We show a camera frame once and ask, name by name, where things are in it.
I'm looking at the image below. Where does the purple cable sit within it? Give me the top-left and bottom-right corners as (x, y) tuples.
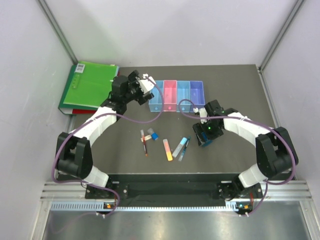
(51, 76), (165, 218)
(178, 99), (297, 218)

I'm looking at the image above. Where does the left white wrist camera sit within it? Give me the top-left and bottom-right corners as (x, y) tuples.
(138, 73), (156, 94)

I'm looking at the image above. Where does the light blue highlighter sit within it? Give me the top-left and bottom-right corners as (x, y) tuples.
(172, 137), (188, 158)

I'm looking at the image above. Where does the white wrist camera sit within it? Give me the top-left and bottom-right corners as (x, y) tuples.
(138, 73), (156, 94)
(193, 107), (208, 124)

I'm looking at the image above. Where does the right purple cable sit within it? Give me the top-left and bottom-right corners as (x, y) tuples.
(178, 99), (297, 218)

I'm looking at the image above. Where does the orange highlighter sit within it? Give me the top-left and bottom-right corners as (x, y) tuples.
(163, 139), (173, 162)

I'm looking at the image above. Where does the pink bin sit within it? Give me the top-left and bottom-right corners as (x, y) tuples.
(163, 80), (177, 112)

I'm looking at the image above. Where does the teal blue bin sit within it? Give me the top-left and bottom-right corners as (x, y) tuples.
(176, 80), (191, 113)

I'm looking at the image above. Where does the dark green binder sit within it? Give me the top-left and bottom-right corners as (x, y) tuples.
(58, 65), (84, 115)

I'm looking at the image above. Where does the white eraser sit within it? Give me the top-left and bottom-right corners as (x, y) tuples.
(140, 134), (152, 142)

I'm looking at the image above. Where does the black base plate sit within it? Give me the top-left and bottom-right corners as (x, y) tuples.
(84, 181), (264, 201)

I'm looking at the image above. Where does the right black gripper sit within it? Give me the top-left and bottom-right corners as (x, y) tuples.
(193, 118), (223, 147)

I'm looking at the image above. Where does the green folder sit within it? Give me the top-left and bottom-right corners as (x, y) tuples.
(63, 61), (119, 109)

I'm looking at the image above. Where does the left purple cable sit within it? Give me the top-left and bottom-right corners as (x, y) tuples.
(51, 76), (165, 218)

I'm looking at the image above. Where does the grey slotted cable duct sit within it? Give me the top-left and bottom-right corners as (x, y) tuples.
(50, 201), (249, 212)

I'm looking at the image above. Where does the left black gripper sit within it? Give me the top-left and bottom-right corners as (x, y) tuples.
(123, 70), (154, 105)

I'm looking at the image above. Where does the blue round tape dispenser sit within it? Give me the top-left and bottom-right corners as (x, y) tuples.
(197, 132), (213, 147)

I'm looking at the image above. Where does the light blue bin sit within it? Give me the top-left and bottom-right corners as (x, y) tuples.
(148, 80), (164, 112)

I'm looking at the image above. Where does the small blue capped bottle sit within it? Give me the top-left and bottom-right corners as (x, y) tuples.
(147, 128), (159, 141)

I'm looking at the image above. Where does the red folder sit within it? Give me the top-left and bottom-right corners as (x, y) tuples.
(72, 109), (96, 115)

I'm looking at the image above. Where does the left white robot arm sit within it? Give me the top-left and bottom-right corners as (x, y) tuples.
(51, 70), (156, 199)

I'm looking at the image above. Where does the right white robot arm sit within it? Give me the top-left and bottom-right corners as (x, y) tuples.
(192, 100), (299, 198)

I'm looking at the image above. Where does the red pen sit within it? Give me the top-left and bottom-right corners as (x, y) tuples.
(140, 129), (148, 157)

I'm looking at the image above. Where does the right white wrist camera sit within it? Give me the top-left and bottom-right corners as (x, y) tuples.
(193, 107), (208, 124)

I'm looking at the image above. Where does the blue pen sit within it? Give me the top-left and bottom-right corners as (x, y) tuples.
(178, 136), (191, 162)

